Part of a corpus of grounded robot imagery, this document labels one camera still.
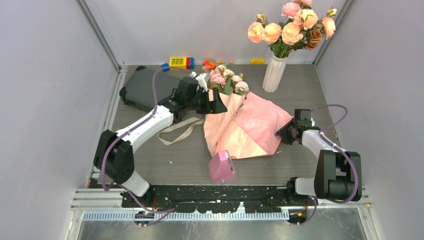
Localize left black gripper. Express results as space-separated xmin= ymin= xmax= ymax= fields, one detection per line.
xmin=186 ymin=88 xmax=227 ymax=115

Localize cream printed ribbon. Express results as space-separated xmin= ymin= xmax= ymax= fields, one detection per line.
xmin=156 ymin=116 xmax=206 ymax=146

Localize pink paper bouquet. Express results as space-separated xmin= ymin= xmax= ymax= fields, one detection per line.
xmin=202 ymin=64 xmax=292 ymax=159

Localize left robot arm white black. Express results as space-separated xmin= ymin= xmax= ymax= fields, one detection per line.
xmin=93 ymin=73 xmax=227 ymax=207

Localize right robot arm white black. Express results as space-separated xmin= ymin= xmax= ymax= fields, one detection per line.
xmin=276 ymin=109 xmax=362 ymax=205

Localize white ribbed vase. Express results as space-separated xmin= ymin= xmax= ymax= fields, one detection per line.
xmin=262 ymin=55 xmax=287 ymax=93

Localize peach pink flowers in vase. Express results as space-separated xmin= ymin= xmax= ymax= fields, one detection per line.
xmin=247 ymin=0 xmax=337 ymax=59

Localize orange red toy block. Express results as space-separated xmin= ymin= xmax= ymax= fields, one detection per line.
xmin=203 ymin=60 xmax=217 ymax=71

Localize red blue toy block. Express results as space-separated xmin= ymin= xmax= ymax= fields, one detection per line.
xmin=185 ymin=57 xmax=195 ymax=70

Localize small yellow toy block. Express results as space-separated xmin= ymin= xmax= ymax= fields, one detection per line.
xmin=250 ymin=58 xmax=265 ymax=65

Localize dark grey hard case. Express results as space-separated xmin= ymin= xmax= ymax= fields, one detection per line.
xmin=119 ymin=66 xmax=181 ymax=112

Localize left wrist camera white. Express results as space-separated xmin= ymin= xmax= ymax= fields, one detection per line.
xmin=189 ymin=71 xmax=210 ymax=92

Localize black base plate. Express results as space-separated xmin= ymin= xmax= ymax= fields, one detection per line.
xmin=120 ymin=183 xmax=319 ymax=215

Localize aluminium frame rail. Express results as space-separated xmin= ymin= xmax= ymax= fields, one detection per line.
xmin=70 ymin=188 xmax=372 ymax=222

